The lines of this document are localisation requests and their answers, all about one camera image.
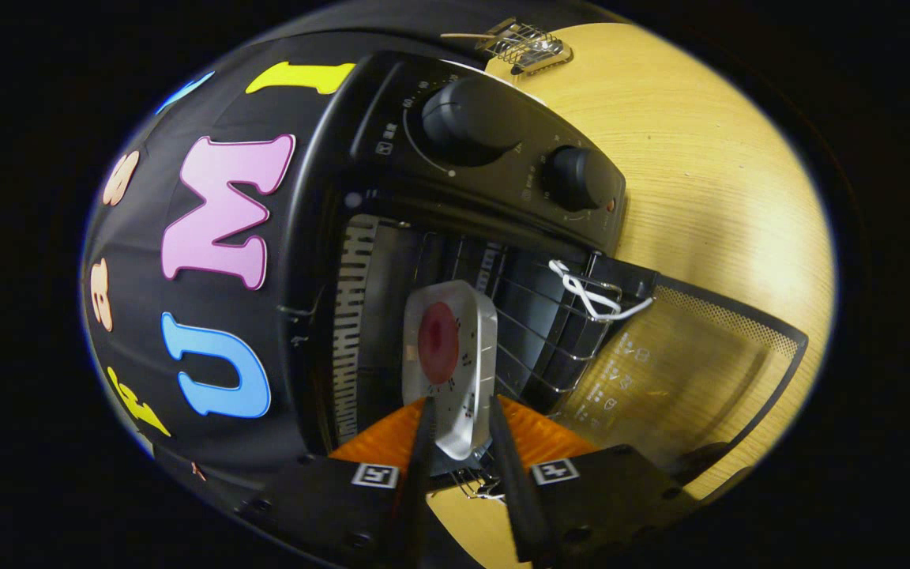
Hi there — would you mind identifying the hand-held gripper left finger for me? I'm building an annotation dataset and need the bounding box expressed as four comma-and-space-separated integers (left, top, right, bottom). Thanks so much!
238, 395, 440, 569

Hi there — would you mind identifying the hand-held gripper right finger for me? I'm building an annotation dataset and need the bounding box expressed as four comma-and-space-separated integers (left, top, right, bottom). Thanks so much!
489, 395, 701, 566

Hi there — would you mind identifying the white square plate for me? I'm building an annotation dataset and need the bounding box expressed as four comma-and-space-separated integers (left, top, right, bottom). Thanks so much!
402, 280, 498, 462

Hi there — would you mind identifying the pink round ham slice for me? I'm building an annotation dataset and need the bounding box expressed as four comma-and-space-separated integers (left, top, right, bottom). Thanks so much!
418, 301, 461, 386

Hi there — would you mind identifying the black toaster oven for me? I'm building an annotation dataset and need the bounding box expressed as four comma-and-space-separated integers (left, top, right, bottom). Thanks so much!
277, 51, 810, 507

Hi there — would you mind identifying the wire oven rack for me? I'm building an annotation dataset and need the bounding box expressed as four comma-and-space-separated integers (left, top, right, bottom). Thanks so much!
416, 229, 626, 396

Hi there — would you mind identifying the white string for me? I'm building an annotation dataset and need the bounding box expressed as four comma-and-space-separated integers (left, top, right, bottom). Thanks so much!
548, 259, 655, 322

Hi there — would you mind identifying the metal wire basket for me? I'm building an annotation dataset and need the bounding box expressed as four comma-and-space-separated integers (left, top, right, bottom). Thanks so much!
475, 17, 574, 77

